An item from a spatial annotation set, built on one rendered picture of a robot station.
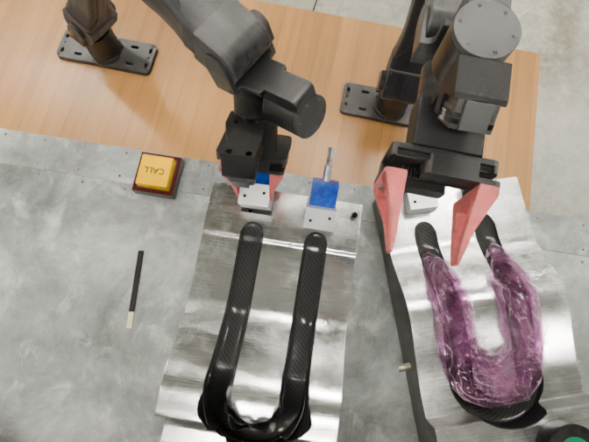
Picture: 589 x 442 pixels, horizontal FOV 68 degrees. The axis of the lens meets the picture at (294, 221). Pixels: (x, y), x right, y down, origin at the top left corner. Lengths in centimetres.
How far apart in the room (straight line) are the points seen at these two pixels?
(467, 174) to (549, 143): 163
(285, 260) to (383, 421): 32
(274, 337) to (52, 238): 47
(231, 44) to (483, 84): 28
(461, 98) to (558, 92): 182
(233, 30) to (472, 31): 26
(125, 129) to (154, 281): 32
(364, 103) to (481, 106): 57
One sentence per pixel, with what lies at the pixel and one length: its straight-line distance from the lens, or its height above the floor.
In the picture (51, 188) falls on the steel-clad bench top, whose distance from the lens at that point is 97.
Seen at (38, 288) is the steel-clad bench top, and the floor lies 80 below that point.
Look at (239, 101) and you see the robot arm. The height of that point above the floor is 109.
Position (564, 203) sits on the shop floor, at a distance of 200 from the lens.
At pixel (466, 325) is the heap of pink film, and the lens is 75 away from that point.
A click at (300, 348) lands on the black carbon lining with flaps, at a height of 90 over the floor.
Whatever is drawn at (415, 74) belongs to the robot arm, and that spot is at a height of 96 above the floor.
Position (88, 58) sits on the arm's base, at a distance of 106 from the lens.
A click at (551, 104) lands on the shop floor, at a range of 215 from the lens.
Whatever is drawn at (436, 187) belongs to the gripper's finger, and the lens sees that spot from 48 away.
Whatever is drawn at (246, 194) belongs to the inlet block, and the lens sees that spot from 70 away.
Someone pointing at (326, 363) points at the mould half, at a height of 91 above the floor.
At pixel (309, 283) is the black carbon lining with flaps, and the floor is 88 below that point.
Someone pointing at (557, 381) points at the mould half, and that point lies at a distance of 85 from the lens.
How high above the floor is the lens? 161
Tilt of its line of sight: 75 degrees down
